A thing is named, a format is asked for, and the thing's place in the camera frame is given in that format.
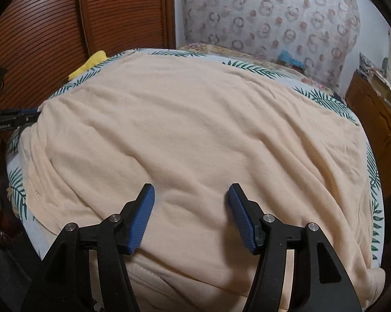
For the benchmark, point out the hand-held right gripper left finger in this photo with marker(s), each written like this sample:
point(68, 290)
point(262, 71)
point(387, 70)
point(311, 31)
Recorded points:
point(140, 224)

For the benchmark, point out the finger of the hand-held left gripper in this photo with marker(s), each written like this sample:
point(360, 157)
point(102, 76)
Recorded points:
point(23, 113)

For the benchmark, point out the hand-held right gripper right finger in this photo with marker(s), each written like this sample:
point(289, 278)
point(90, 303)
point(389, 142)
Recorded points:
point(242, 221)

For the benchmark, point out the beige printed t-shirt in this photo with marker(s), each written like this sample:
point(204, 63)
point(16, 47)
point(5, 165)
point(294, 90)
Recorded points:
point(195, 130)

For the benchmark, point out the white leaf print bedsheet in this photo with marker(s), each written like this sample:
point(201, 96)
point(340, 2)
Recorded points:
point(16, 182)

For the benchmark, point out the yellow cloth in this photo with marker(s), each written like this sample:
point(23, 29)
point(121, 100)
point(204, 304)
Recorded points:
point(88, 65)

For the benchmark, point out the brown slatted wardrobe door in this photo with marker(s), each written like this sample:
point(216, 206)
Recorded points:
point(52, 32)

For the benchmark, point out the wooden cabinet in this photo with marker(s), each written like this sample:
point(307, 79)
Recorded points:
point(374, 126)

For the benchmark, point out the blue patterned box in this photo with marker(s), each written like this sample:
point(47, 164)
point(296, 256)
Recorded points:
point(289, 59)

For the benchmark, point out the floral bedspread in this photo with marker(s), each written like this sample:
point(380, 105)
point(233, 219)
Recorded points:
point(202, 48)

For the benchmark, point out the pile of boxes and papers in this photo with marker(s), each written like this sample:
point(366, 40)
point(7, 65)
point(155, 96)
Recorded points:
point(377, 74)

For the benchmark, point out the circle patterned fabric cover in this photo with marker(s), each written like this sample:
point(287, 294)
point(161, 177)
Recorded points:
point(266, 9)

